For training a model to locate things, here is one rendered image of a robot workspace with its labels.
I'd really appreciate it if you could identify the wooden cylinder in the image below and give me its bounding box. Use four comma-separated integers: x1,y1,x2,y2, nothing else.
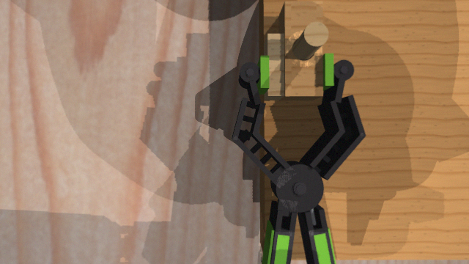
292,22,329,59

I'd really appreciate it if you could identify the light brown wooden board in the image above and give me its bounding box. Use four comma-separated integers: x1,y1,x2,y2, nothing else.
259,0,469,260

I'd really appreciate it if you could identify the small wooden block with round hole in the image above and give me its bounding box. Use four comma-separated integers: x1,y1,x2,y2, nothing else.
278,1,323,100

